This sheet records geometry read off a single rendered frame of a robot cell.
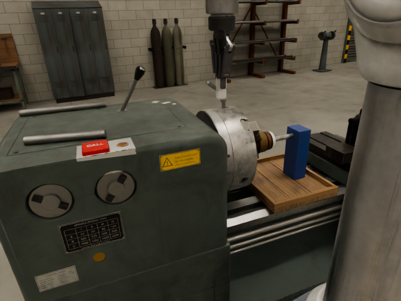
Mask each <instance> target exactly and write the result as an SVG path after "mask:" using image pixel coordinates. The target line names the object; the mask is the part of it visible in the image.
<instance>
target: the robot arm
mask: <svg viewBox="0 0 401 301"><path fill-rule="evenodd" d="M343 1H344V5H345V8H346V12H347V15H348V17H349V19H350V21H351V23H352V24H353V32H354V41H355V47H356V61H357V66H358V68H359V71H360V74H361V76H362V78H363V79H365V80H367V81H368V84H367V88H366V93H365V99H364V102H363V108H362V113H361V117H360V122H359V128H358V131H357V137H356V142H355V146H354V151H353V157H352V161H351V166H350V171H349V175H348V181H347V186H346V191H345V195H344V201H343V206H342V209H341V215H340V220H339V224H338V229H337V235H336V238H335V244H334V249H333V253H332V258H331V264H330V267H329V273H328V278H327V282H326V283H325V284H322V285H319V286H317V287H316V288H314V289H313V290H312V291H311V292H310V293H309V295H308V296H307V299H306V301H401V0H343ZM205 3H206V13H207V14H210V15H211V16H209V17H208V29H209V30H210V31H214V34H213V40H209V44H210V47H211V57H212V70H213V73H215V76H216V99H217V100H222V99H226V88H227V77H229V76H230V74H231V69H232V60H233V52H234V50H235V44H232V43H231V35H230V31H231V30H234V29H235V20H236V17H235V16H234V15H233V14H235V13H238V7H239V0H205Z"/></svg>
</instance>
